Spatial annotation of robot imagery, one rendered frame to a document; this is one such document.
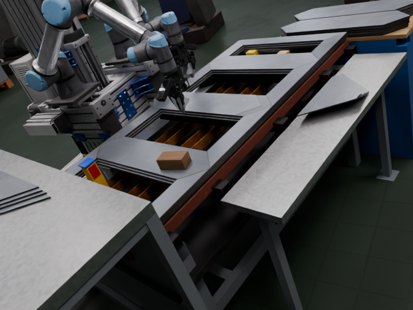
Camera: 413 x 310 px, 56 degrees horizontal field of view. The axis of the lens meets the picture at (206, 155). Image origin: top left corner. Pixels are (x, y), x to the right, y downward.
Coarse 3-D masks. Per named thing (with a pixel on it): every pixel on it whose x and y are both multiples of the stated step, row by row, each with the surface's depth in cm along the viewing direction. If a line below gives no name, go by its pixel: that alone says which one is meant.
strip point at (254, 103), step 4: (256, 96) 182; (252, 100) 180; (256, 100) 179; (248, 104) 178; (252, 104) 177; (256, 104) 176; (260, 104) 174; (244, 108) 176; (248, 108) 175; (252, 108) 174; (240, 112) 174
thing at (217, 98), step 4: (216, 96) 197; (220, 96) 196; (224, 96) 194; (208, 100) 196; (212, 100) 195; (216, 100) 193; (220, 100) 192; (204, 104) 194; (208, 104) 192; (212, 104) 191; (216, 104) 189; (200, 108) 191; (204, 108) 190; (208, 108) 188; (200, 112) 188; (204, 112) 187
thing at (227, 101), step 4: (228, 96) 193; (232, 96) 191; (236, 96) 190; (224, 100) 190; (228, 100) 189; (232, 100) 187; (220, 104) 188; (224, 104) 186; (228, 104) 185; (212, 108) 187; (216, 108) 186; (220, 108) 184; (224, 108) 183; (208, 112) 185; (212, 112) 184; (216, 112) 182; (220, 112) 181
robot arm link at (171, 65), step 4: (172, 60) 168; (164, 64) 167; (168, 64) 167; (172, 64) 168; (160, 68) 169; (164, 68) 168; (168, 68) 168; (172, 68) 169; (164, 72) 169; (168, 72) 170
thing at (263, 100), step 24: (240, 48) 249; (264, 48) 239; (336, 48) 205; (216, 72) 229; (240, 72) 217; (264, 72) 207; (288, 72) 197; (312, 72) 190; (264, 96) 180; (288, 96) 178; (216, 120) 182; (264, 120) 166; (240, 144) 157; (120, 168) 172; (216, 168) 148; (192, 192) 140; (168, 216) 133
